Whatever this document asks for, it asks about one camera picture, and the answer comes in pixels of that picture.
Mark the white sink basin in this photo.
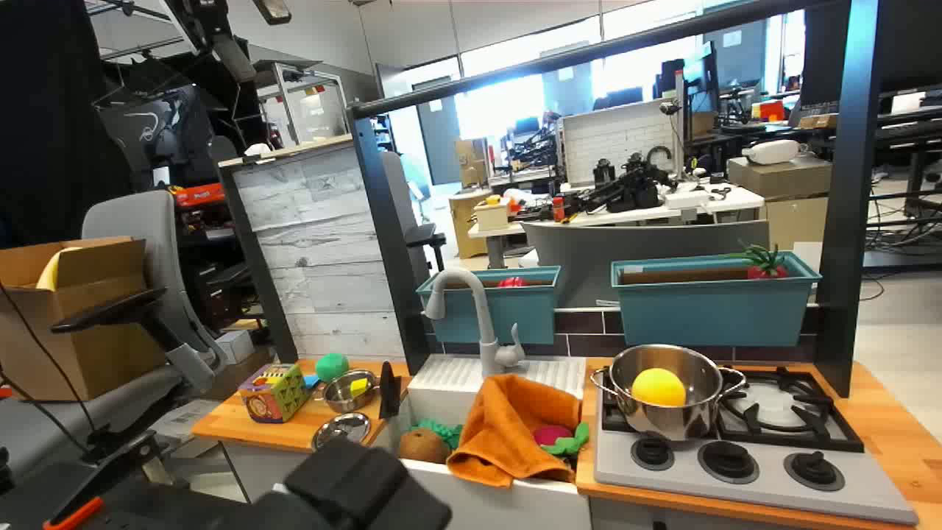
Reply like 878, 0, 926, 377
390, 350, 591, 530

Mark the gray office chair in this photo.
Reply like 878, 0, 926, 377
0, 190, 259, 475

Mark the orange cloth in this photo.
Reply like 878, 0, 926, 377
443, 375, 586, 491

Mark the small steel bowl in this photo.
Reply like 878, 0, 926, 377
321, 369, 382, 416

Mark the open cardboard box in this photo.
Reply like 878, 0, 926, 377
0, 237, 171, 405

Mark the gray wood-print panel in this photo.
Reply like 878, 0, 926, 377
215, 135, 407, 362

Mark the red green toy plant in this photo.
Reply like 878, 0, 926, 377
742, 241, 791, 282

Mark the colourful fabric cube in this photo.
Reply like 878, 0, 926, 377
237, 362, 310, 428

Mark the steel pot with handles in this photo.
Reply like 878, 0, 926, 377
589, 341, 751, 444

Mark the black stove knob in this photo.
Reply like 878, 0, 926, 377
697, 440, 763, 483
629, 431, 677, 472
783, 450, 847, 491

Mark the gray stove top panel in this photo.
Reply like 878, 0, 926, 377
591, 362, 920, 527

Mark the teal planter box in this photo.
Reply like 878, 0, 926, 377
607, 250, 820, 350
414, 262, 566, 347

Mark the gray toy faucet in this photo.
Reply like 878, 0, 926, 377
420, 269, 529, 381

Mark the green ball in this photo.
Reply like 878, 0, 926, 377
314, 350, 354, 382

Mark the black padded mount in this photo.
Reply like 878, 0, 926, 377
283, 435, 457, 530

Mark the yellow orange round plushy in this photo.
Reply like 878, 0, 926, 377
629, 365, 689, 409

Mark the white board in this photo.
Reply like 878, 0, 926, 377
560, 98, 686, 190

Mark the brown toy fruit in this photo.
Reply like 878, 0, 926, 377
395, 428, 452, 466

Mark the black kitchen frame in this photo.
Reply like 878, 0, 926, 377
348, 0, 886, 400

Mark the gray curved desk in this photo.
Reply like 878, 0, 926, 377
521, 215, 773, 307

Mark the green plush toy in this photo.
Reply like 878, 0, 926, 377
408, 416, 466, 455
538, 422, 595, 460

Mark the orange black clamp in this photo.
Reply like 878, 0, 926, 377
37, 496, 108, 530

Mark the shallow steel bowl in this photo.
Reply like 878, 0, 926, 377
310, 409, 377, 450

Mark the toy stove top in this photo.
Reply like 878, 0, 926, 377
598, 362, 867, 458

